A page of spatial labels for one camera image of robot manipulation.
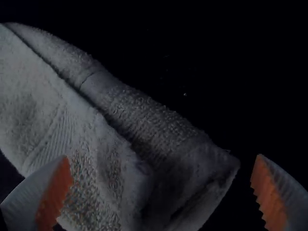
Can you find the pale towel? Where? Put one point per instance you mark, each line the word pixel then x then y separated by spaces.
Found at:
pixel 96 125

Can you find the black mat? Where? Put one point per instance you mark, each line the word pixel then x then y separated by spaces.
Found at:
pixel 240 60

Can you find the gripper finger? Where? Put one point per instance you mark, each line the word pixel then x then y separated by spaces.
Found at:
pixel 33 199
pixel 281 199

